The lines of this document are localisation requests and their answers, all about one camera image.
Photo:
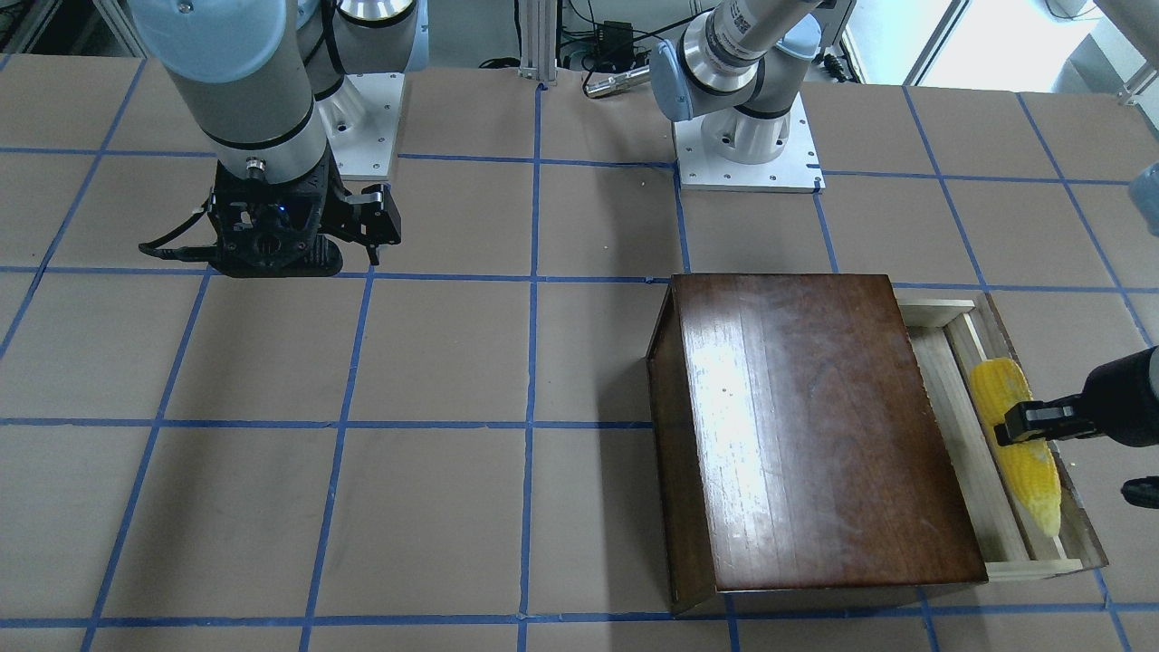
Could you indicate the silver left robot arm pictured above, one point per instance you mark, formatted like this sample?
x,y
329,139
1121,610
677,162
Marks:
x,y
748,59

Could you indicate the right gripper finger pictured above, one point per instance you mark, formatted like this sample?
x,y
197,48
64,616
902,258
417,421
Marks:
x,y
376,219

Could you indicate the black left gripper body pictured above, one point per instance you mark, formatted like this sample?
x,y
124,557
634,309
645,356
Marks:
x,y
1121,397

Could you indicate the yellow corn cob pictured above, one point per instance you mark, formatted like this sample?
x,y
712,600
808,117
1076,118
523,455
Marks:
x,y
996,386

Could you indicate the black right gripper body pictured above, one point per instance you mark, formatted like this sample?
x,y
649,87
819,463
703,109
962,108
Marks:
x,y
368,220

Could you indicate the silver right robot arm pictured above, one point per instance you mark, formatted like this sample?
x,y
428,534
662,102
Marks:
x,y
237,66

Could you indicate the wooden drawer with white handle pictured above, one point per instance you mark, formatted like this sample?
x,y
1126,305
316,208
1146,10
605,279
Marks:
x,y
1025,512

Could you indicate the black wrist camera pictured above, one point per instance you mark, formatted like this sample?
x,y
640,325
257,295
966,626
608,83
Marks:
x,y
263,230

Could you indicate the dark wooden drawer cabinet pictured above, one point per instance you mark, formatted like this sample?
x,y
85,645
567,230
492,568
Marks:
x,y
801,463

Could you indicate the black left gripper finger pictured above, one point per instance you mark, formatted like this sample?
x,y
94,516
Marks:
x,y
1056,420
1141,492

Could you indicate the aluminium frame post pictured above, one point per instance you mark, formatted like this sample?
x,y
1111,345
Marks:
x,y
538,39

